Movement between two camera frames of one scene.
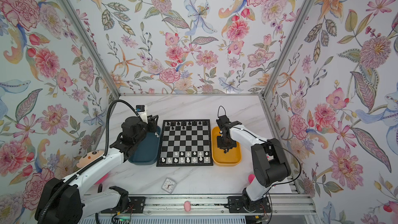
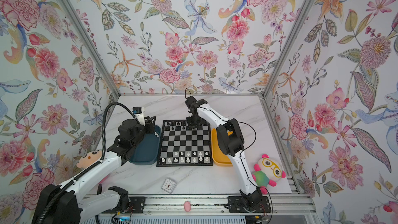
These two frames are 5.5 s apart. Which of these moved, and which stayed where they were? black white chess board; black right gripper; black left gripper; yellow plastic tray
Moved: black right gripper
Stayed: yellow plastic tray; black left gripper; black white chess board
